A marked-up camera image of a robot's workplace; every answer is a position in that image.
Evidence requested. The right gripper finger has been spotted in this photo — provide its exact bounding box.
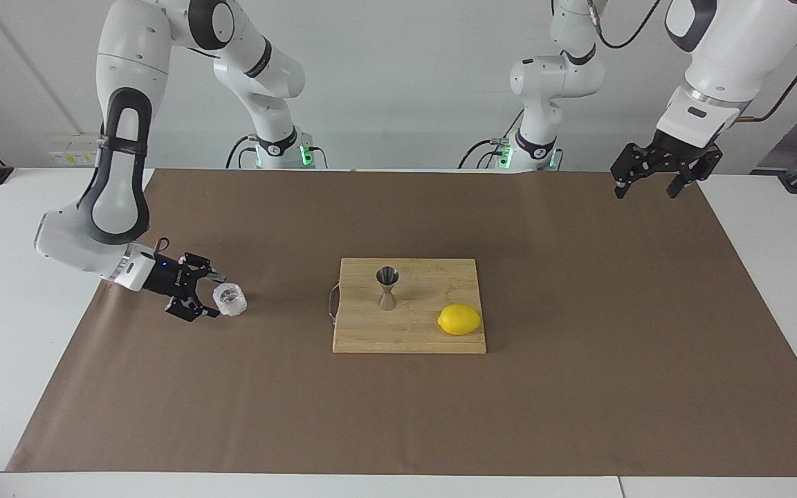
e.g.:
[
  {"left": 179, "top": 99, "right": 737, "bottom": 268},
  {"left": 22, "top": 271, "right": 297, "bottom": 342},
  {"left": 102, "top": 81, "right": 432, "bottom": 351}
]
[
  {"left": 183, "top": 253, "right": 228, "bottom": 285},
  {"left": 165, "top": 296, "right": 221, "bottom": 324}
]

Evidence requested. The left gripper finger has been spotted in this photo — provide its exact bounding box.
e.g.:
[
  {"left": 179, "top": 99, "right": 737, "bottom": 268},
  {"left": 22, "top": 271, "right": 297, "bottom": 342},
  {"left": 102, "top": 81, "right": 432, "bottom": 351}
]
[
  {"left": 610, "top": 141, "right": 659, "bottom": 200},
  {"left": 667, "top": 145, "right": 724, "bottom": 201}
]

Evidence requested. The clear glass cup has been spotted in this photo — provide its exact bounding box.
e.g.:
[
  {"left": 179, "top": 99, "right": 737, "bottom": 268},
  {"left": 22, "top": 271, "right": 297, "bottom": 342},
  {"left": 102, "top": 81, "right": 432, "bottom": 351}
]
[{"left": 212, "top": 282, "right": 248, "bottom": 318}]

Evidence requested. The steel double jigger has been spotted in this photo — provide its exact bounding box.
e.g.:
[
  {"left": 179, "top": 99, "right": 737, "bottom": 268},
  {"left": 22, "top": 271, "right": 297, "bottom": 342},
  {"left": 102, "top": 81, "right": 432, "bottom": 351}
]
[{"left": 376, "top": 266, "right": 401, "bottom": 311}]

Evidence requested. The brown paper table mat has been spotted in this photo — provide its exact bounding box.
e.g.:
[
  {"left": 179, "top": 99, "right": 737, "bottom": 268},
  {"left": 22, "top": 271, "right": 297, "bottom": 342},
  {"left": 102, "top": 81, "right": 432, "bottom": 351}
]
[{"left": 6, "top": 168, "right": 797, "bottom": 478}]

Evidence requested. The wooden cutting board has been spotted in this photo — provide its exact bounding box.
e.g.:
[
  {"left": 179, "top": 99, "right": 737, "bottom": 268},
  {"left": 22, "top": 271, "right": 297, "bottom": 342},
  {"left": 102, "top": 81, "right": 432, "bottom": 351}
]
[{"left": 328, "top": 258, "right": 488, "bottom": 355}]

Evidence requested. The yellow lemon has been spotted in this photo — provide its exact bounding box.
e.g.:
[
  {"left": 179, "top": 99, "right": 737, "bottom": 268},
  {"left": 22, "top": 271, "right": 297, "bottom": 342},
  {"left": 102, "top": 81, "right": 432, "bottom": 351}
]
[{"left": 437, "top": 304, "right": 483, "bottom": 337}]

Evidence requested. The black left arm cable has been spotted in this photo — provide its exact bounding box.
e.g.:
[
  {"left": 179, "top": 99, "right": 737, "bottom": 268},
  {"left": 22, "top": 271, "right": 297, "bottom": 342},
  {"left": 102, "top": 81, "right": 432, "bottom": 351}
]
[{"left": 589, "top": 0, "right": 797, "bottom": 124}]

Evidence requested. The black arm base cable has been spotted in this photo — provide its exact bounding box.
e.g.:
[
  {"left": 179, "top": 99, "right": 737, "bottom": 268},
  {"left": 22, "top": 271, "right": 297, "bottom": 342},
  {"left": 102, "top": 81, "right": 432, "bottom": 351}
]
[
  {"left": 459, "top": 111, "right": 525, "bottom": 170},
  {"left": 226, "top": 135, "right": 259, "bottom": 169}
]

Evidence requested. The white wall socket box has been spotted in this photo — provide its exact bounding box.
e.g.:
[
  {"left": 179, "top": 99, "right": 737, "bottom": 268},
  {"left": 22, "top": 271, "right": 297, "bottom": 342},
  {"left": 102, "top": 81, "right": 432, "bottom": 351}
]
[{"left": 46, "top": 133, "right": 105, "bottom": 167}]

